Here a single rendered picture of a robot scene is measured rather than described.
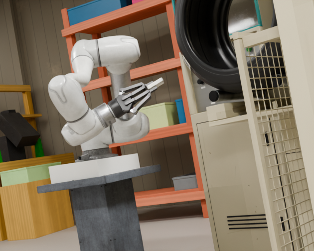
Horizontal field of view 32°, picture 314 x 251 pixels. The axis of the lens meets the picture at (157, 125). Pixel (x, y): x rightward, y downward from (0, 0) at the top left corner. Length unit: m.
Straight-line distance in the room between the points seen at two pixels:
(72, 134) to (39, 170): 4.36
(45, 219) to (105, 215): 3.53
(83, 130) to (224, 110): 0.54
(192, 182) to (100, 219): 2.56
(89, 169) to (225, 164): 0.75
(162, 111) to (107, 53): 3.03
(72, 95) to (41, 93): 6.39
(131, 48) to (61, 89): 0.65
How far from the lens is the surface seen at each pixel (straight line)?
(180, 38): 2.18
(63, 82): 2.00
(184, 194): 5.37
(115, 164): 2.90
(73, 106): 2.02
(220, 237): 3.14
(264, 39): 1.42
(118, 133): 2.99
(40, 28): 8.44
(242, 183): 2.97
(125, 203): 3.03
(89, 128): 2.09
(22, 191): 6.32
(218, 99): 2.11
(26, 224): 6.36
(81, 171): 2.87
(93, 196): 2.96
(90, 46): 2.55
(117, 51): 2.53
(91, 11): 6.06
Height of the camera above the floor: 0.73
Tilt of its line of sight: 3 degrees up
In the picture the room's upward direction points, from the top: 10 degrees counter-clockwise
